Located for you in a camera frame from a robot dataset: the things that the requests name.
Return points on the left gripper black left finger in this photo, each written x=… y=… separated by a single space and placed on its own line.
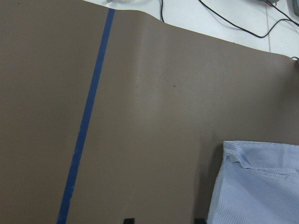
x=129 y=221

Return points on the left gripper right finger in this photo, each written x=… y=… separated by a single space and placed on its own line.
x=199 y=221

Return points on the light blue striped shirt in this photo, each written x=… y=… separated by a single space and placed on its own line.
x=258 y=183

